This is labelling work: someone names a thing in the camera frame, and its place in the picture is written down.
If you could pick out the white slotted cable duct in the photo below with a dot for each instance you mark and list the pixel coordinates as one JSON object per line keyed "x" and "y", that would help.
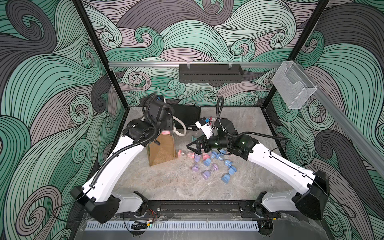
{"x": 176, "y": 225}

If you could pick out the clear plastic wall box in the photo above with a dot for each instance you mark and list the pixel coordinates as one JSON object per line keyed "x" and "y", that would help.
{"x": 293, "y": 84}

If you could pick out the purple hourglass front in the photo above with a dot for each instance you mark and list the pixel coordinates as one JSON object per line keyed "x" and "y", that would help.
{"x": 206, "y": 174}

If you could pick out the black wall tray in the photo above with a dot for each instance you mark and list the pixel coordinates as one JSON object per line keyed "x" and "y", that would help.
{"x": 212, "y": 74}

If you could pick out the aluminium wall rail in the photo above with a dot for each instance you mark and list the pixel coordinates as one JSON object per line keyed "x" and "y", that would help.
{"x": 166, "y": 64}

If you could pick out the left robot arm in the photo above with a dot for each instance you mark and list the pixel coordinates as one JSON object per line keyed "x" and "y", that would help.
{"x": 96, "y": 195}

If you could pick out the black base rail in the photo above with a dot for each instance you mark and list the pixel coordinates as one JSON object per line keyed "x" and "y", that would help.
{"x": 254, "y": 209}

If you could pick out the blue hourglass front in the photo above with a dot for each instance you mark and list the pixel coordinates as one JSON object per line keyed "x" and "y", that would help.
{"x": 226, "y": 177}

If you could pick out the black ribbed case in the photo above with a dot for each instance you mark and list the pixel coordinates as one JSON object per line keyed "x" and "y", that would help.
{"x": 189, "y": 115}

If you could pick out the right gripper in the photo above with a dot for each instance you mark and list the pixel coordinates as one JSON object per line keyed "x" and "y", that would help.
{"x": 199, "y": 142}

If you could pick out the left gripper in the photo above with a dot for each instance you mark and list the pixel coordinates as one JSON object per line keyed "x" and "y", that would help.
{"x": 167, "y": 119}

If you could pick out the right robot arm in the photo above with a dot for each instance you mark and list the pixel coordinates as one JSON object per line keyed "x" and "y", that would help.
{"x": 310, "y": 190}

